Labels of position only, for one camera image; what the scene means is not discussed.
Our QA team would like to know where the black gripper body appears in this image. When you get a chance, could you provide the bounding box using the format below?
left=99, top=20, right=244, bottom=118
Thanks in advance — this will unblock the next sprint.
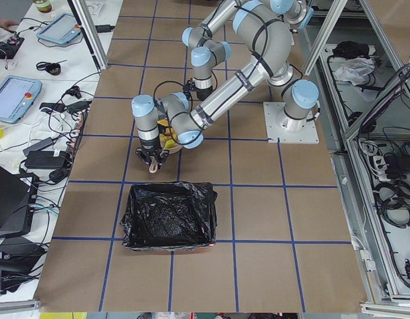
left=138, top=138, right=163, bottom=169
left=183, top=78, right=205, bottom=100

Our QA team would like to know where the yellow sponge piece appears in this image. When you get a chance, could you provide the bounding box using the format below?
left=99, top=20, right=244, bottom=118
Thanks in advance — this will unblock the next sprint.
left=163, top=139, right=177, bottom=150

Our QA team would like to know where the white dustpan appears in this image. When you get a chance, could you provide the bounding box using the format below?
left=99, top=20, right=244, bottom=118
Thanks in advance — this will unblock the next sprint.
left=149, top=125, right=183, bottom=173

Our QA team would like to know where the beige bread piece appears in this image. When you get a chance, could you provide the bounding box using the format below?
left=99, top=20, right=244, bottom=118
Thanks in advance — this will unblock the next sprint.
left=159, top=133, right=173, bottom=143

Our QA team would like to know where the brown potato toy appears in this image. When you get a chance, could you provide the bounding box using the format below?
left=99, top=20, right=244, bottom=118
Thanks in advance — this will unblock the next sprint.
left=157, top=120, right=171, bottom=134

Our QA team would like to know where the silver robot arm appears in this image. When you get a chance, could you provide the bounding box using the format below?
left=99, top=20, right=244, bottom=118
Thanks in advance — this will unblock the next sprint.
left=182, top=1, right=314, bottom=101
left=132, top=1, right=319, bottom=173

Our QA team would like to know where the black bag lined bin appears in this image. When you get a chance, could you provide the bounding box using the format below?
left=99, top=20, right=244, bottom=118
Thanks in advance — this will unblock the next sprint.
left=120, top=181, right=217, bottom=251

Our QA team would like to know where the black power adapter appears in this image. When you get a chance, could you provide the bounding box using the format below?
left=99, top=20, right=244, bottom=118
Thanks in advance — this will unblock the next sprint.
left=25, top=151, right=70, bottom=169

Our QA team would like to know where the small black bowl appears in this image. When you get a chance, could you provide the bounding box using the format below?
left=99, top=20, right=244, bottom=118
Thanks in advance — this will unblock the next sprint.
left=45, top=63, right=61, bottom=76

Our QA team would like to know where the black laptop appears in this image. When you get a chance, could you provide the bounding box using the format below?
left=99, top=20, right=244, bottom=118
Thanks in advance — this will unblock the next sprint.
left=0, top=166, right=39, bottom=238

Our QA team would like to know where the near blue teach pendant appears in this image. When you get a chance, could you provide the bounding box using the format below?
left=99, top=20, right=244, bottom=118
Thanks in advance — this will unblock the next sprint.
left=0, top=75, right=43, bottom=124

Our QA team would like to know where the blue teach pendant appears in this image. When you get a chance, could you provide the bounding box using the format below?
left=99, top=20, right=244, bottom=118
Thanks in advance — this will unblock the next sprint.
left=0, top=75, right=43, bottom=124
left=37, top=13, right=81, bottom=45

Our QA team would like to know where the far blue teach pendant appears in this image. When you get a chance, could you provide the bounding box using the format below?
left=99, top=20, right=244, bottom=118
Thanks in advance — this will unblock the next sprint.
left=37, top=13, right=81, bottom=45

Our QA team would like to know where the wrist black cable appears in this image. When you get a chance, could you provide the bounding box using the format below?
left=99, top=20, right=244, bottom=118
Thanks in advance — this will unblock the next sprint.
left=152, top=79, right=195, bottom=117

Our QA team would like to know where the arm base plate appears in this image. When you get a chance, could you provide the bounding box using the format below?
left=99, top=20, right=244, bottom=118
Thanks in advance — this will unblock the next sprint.
left=263, top=102, right=320, bottom=144

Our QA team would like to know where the aluminium frame post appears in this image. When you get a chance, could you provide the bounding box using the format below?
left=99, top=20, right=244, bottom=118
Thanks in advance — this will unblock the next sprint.
left=67, top=0, right=108, bottom=72

